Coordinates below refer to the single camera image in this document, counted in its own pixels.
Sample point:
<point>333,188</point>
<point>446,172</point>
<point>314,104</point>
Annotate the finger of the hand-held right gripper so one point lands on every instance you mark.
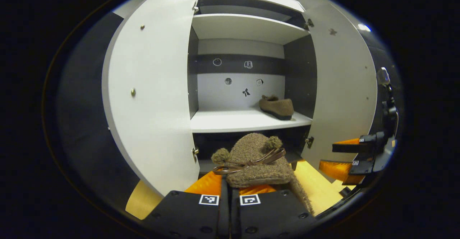
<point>354,147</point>
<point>341,170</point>

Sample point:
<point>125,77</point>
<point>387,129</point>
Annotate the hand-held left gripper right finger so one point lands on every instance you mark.
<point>273,214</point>

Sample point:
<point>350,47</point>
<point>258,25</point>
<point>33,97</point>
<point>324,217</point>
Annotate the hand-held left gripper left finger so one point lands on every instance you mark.
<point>190,214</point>

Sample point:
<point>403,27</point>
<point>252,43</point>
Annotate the white cabinet door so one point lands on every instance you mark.
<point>151,88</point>
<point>341,88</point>

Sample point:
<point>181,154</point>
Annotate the brown fuzzy shoe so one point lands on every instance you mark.
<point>251,149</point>
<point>278,106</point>

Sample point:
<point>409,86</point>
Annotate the white shoe cabinet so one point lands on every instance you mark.
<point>237,48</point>

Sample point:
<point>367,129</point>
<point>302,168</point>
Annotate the metal door hinge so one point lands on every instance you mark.
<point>308,23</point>
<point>195,7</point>
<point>309,142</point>
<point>195,154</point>

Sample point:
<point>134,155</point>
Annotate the white cabinet shelf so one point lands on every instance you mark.
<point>244,27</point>
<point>233,122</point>

